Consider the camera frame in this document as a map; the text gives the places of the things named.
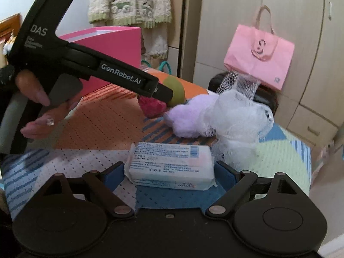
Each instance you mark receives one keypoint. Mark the light wooden cabinet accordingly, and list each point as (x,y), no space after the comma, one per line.
(174,32)

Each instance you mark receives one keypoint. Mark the white mesh bath sponge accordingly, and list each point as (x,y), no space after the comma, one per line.
(242,118)

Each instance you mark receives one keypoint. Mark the pink cardboard box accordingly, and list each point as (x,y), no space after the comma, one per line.
(121,48)

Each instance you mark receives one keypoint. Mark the purple plush toy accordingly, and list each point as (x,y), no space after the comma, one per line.
(188,115)

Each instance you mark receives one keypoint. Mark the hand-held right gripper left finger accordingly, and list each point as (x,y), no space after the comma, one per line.
(114,173)

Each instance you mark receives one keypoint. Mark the white tissue packet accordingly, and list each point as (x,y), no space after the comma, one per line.
(166,164)

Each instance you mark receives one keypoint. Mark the person's left hand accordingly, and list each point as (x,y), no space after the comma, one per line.
(29,86)

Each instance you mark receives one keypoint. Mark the orange green plush ball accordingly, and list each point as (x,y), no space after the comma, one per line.
(177,91)

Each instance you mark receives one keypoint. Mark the pink tote bag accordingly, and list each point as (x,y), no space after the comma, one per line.
(268,64)

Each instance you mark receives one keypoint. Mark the beige three-door wardrobe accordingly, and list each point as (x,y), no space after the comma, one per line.
(220,18)

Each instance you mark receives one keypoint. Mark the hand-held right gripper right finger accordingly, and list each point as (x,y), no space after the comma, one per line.
(228,174)

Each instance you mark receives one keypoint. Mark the black suitcase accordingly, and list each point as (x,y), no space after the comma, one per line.
(266,96)

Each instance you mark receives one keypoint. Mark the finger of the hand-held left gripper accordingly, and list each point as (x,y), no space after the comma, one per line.
(165,92)

